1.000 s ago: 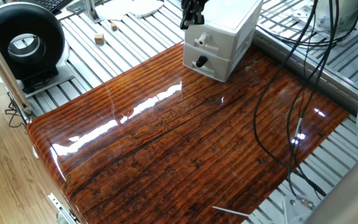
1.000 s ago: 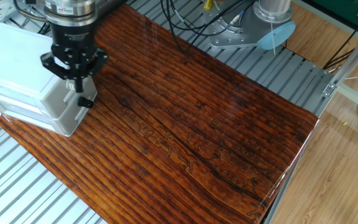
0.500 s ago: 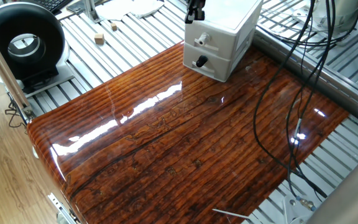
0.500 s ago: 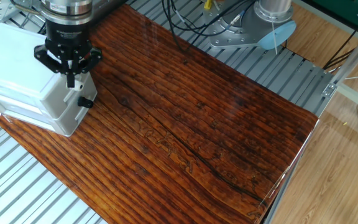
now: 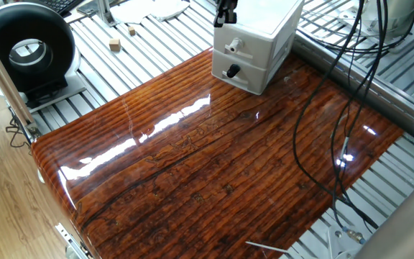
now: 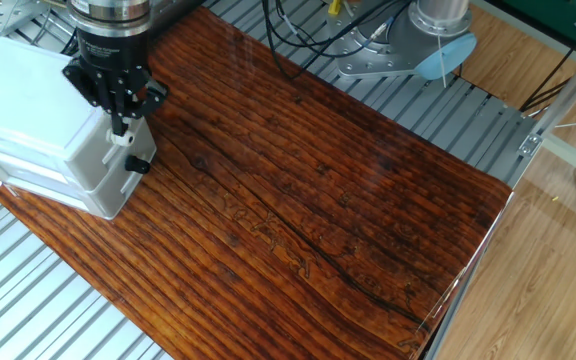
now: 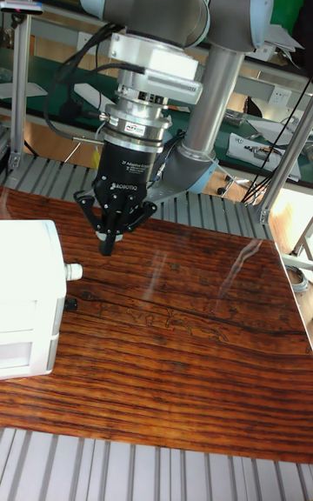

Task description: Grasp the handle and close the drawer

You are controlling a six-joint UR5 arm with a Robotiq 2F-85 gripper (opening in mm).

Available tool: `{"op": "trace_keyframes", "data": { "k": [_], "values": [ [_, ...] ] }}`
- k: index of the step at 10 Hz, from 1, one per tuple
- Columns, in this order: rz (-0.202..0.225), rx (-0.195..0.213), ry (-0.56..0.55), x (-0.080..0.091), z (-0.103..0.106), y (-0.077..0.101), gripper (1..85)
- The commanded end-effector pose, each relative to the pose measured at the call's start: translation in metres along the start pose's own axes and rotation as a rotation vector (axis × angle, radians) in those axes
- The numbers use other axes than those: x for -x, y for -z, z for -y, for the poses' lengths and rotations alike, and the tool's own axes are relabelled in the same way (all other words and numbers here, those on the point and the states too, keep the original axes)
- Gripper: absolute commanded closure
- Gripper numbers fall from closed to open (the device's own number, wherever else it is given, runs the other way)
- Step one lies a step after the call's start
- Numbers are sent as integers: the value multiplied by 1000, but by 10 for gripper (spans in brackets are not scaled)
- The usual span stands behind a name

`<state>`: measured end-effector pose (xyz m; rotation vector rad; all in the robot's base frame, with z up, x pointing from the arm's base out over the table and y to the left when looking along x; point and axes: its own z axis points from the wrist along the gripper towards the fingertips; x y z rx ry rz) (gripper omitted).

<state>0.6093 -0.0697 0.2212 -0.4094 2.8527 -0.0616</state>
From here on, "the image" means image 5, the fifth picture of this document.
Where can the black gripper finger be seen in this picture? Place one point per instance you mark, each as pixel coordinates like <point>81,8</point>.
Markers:
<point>220,14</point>
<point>232,14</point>

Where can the white plastic drawer cabinet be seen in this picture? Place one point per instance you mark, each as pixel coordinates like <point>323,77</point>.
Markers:
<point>271,18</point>

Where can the white drawer with black knob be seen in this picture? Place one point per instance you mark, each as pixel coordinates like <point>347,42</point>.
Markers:
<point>253,79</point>

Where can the white cloth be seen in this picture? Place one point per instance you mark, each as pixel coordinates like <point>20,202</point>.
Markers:
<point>138,12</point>

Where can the small wooden cube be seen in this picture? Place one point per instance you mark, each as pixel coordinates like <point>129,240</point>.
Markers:
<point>132,31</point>

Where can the small wooden block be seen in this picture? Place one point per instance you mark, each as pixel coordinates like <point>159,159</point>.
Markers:
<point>114,45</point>

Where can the metal mounting plate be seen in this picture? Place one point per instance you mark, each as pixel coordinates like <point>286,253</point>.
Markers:
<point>352,18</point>

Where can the dark grey flat plate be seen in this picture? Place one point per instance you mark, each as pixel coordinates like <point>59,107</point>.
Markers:
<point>88,9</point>

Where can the glossy wood-grain mat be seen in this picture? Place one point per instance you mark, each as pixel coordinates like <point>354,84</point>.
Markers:
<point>192,162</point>

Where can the black keyboard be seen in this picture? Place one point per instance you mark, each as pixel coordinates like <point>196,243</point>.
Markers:
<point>59,5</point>

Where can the white cylindrical device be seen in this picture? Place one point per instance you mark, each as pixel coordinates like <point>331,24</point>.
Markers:
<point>397,18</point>

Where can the aluminium diagonal beam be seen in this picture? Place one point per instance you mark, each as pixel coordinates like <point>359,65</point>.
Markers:
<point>2,77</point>

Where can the aluminium post bracket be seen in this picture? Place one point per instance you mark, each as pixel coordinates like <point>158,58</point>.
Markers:
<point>104,14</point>

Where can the aluminium profile rail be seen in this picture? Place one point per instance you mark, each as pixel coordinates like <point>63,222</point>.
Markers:
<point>372,91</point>

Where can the grey metal base plate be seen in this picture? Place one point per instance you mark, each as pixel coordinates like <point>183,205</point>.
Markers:
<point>67,93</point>

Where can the robot base plate with bolts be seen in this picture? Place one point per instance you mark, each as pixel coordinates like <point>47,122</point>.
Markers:
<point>338,248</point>

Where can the metal slide bracket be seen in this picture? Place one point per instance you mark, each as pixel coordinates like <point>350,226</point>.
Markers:
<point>67,237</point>

